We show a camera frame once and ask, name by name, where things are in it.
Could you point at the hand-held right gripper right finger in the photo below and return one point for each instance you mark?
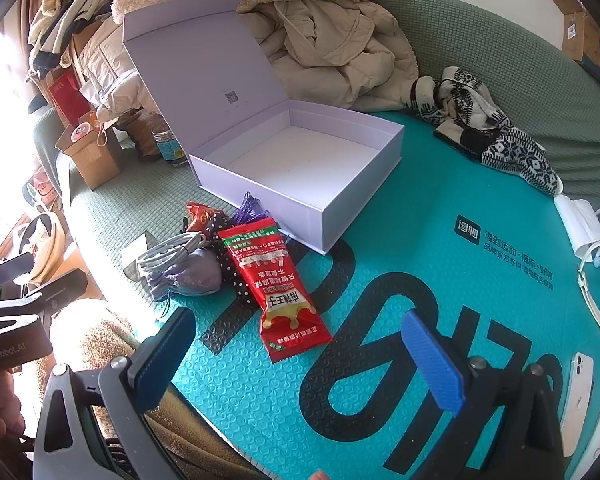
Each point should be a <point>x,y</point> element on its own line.
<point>430,360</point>

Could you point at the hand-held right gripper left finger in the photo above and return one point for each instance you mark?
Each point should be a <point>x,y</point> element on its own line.
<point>162,360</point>

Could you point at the purple satin pouch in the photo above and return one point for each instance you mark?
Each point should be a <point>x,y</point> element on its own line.
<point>195,272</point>

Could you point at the charger block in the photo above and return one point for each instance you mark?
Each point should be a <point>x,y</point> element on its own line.
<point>131,262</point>

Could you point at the polka-dot scrunchie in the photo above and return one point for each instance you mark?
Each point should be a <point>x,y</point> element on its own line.
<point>235,272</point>

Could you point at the long red snack packet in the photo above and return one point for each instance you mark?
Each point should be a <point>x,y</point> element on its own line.
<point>275,285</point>

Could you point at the white lidded gift box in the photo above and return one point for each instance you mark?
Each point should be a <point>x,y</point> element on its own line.
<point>300,160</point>

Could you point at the person's left hand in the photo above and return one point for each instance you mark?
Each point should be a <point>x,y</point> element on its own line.
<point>0,405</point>

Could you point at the teal foam mat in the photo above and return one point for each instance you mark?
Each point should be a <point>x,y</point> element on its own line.
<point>405,260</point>

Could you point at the small red snack packet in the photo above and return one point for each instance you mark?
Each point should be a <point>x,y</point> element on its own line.
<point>200,215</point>

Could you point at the white smartphone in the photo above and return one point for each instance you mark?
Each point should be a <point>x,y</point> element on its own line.
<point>577,400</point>

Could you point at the purple tassel fan ornament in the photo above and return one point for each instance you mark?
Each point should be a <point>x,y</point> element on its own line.
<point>250,210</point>

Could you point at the small brown cardboard box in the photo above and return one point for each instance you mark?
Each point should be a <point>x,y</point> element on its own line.
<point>90,155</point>

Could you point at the glass jar blue label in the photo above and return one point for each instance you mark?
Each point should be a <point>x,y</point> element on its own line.
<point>169,147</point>

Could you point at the brown crinkled bag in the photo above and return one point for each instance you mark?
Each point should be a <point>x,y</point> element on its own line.
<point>140,135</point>

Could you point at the red paper bag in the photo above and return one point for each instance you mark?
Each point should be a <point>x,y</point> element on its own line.
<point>67,95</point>

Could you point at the white puffer jacket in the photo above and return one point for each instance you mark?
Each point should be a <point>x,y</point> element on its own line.
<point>115,80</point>

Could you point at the pile of clothes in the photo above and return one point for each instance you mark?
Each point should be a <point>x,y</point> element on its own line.
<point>65,10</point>

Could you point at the green textured bed cover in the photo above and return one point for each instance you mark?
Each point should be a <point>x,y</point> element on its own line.
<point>480,35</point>

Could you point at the beige coat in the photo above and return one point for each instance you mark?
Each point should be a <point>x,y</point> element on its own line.
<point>330,45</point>

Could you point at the large open cardboard box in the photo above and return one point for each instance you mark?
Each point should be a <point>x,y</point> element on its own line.
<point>580,30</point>

